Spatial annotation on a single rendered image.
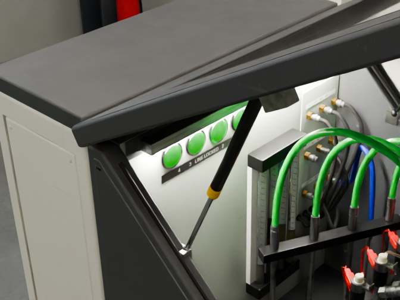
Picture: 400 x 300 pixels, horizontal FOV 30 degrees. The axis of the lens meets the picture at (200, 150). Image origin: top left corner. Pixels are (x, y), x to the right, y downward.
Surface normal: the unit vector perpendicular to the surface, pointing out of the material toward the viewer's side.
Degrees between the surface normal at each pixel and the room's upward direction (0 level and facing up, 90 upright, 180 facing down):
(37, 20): 90
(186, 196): 90
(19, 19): 90
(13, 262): 0
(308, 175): 90
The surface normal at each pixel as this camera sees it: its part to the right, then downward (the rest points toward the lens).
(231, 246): 0.72, 0.34
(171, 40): -0.02, -0.86
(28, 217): -0.70, 0.38
